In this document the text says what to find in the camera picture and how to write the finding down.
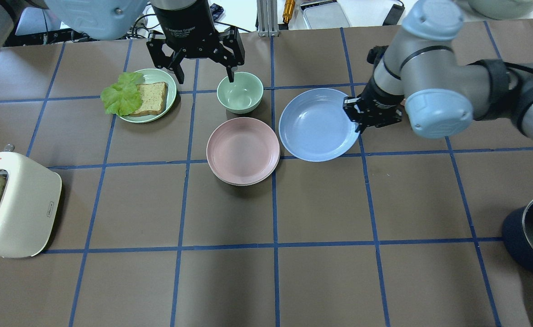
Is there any green lettuce leaf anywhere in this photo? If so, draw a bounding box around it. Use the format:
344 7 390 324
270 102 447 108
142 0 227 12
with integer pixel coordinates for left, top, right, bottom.
100 72 144 116

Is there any blue plate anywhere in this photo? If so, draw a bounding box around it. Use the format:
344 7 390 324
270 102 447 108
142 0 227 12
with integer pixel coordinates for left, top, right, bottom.
277 88 359 162

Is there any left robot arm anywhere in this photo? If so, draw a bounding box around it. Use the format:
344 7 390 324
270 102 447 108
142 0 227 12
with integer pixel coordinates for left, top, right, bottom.
0 0 245 83

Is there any kitchen scale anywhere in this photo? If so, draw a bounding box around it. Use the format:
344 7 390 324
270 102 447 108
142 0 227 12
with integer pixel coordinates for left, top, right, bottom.
299 0 351 30

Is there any green plate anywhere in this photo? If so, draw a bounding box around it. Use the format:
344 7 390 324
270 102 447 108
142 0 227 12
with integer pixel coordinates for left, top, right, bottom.
118 68 178 124

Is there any pink plate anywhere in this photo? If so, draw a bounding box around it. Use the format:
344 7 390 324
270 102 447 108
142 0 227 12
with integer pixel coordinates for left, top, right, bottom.
206 117 280 186

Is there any bread slice on plate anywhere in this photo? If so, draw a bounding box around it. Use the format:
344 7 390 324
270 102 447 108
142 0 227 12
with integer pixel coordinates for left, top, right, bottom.
129 81 168 117

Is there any aluminium frame post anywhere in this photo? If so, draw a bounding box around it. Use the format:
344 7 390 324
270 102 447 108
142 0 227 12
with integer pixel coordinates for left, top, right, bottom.
257 0 279 37

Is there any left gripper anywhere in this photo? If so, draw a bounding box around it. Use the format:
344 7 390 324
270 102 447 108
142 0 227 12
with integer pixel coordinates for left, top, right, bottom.
146 0 245 84

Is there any white toaster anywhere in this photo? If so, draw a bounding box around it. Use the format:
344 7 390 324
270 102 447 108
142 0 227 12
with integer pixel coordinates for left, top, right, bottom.
0 151 62 258

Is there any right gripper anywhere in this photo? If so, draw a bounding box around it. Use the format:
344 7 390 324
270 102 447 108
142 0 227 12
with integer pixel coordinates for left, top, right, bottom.
343 81 405 134

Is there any green bowl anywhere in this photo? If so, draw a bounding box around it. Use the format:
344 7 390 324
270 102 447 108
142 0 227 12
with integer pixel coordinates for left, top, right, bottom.
216 72 264 114

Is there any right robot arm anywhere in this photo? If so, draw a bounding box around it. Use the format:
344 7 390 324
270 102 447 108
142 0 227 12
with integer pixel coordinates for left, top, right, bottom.
343 0 533 141

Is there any black power adapter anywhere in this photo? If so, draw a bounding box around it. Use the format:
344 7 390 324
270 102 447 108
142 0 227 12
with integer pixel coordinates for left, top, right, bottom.
382 4 405 25

